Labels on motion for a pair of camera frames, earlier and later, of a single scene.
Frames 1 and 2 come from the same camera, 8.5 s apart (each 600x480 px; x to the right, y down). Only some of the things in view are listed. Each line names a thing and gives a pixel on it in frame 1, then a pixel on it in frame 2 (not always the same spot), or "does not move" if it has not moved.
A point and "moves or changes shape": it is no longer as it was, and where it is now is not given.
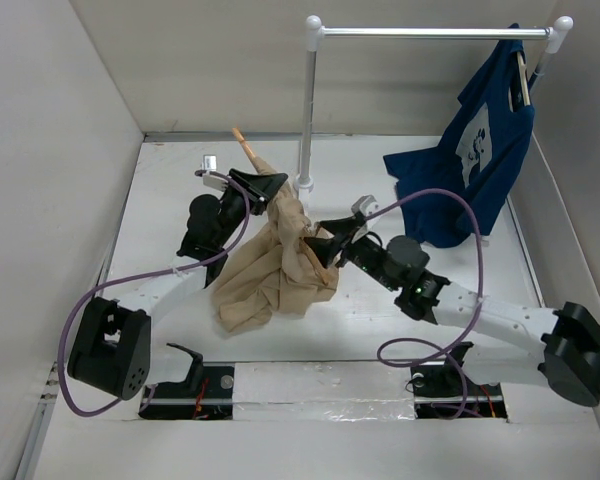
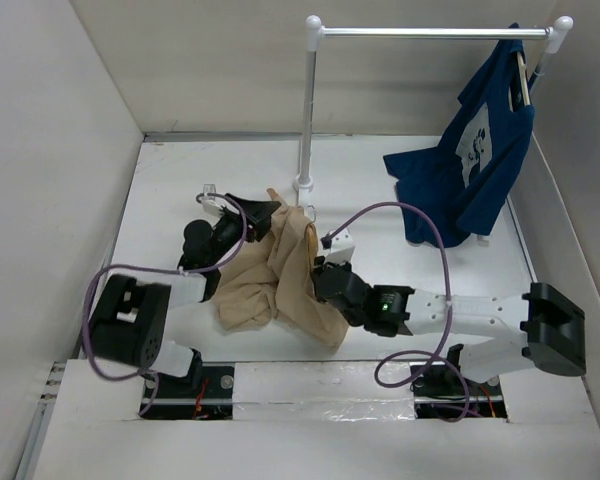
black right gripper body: x=367 y=254 -> x=322 y=265
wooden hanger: x=314 y=257 -> x=311 y=230
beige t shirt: x=279 y=271 moves or changes shape
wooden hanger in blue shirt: x=523 y=79 does not move
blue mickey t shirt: x=477 y=158 does not move
